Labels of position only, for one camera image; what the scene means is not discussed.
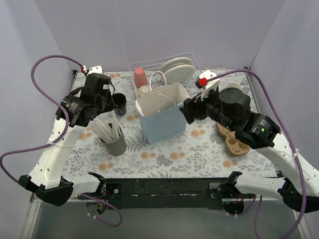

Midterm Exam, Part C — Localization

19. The light blue paper bag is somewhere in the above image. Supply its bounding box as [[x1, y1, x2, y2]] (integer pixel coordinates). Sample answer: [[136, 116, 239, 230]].
[[136, 79, 189, 145]]

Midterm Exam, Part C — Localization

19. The grey straw holder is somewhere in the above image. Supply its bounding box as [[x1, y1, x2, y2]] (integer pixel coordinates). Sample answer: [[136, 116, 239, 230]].
[[100, 127, 127, 156]]

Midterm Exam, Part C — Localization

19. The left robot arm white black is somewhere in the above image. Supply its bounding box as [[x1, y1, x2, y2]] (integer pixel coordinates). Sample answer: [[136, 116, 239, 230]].
[[18, 73, 114, 206]]

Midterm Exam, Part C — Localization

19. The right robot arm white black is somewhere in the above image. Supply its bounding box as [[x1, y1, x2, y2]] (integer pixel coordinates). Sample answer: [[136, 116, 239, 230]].
[[180, 88, 319, 213]]

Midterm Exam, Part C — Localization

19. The stack of black cups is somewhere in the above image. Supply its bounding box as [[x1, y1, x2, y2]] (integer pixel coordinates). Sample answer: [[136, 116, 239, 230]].
[[112, 93, 127, 116]]

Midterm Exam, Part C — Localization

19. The grey blue mug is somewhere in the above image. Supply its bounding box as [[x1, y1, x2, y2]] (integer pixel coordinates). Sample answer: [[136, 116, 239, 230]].
[[226, 82, 242, 90]]

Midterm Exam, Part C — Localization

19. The front white plate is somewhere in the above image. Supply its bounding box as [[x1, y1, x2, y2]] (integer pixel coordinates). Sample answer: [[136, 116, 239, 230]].
[[164, 65, 196, 84]]

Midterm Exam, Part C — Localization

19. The white plate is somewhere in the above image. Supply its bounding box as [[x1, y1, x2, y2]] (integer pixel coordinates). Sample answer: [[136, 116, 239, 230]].
[[164, 65, 196, 84], [159, 57, 193, 73]]

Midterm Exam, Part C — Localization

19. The yellow dotted bowl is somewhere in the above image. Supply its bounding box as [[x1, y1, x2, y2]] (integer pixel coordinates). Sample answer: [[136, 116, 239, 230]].
[[137, 85, 151, 98]]

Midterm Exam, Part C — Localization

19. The pink plastic cup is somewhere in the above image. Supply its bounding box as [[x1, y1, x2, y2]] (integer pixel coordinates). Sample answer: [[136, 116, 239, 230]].
[[134, 67, 148, 88]]

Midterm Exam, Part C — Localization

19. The floral table mat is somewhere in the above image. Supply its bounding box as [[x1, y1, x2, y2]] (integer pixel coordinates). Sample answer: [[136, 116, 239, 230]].
[[62, 71, 276, 178]]

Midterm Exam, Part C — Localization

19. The rear white plate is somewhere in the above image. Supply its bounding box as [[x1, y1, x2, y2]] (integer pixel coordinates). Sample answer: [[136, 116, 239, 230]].
[[159, 57, 193, 73]]

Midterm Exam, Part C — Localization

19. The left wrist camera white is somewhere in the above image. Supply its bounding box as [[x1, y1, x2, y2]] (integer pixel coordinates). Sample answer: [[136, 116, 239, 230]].
[[81, 65, 103, 76]]

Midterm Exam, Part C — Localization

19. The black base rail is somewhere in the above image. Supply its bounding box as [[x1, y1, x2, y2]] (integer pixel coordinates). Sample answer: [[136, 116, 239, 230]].
[[77, 177, 250, 210]]

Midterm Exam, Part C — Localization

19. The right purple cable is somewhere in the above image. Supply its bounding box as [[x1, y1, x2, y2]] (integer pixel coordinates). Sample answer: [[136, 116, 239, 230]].
[[206, 69, 307, 239]]

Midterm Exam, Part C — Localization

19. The aluminium frame rail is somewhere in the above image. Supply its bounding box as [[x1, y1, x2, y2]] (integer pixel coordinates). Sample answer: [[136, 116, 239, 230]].
[[19, 194, 83, 239]]

